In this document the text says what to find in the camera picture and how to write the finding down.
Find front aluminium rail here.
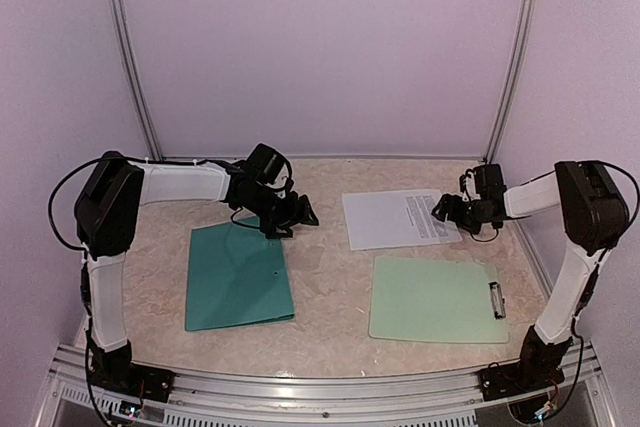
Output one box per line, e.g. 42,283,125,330
33,345,616,426

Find left aluminium frame post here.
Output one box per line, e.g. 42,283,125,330
108,0,164,160

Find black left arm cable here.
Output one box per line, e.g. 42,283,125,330
47,156,231,253

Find dark green folder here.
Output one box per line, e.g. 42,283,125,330
185,217,294,332

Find aluminium frame post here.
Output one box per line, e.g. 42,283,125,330
108,0,164,160
483,0,536,163

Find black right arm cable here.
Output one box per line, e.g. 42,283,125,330
594,160,636,248

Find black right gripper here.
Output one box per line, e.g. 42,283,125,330
431,194,491,235

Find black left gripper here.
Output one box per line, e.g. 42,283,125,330
241,186,319,239

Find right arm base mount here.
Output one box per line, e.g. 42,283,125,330
477,326,573,401

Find light green clipboard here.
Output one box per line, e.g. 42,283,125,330
369,257,509,344

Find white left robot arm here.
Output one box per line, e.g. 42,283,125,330
74,144,319,392

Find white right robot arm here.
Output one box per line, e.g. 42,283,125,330
431,160,639,391

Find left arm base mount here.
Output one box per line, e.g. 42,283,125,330
88,339,176,403

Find right aluminium frame post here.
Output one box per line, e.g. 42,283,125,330
483,0,536,163

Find white paper sheet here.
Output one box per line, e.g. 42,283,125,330
342,189,462,251

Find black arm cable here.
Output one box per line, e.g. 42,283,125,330
47,156,231,253
594,160,636,248

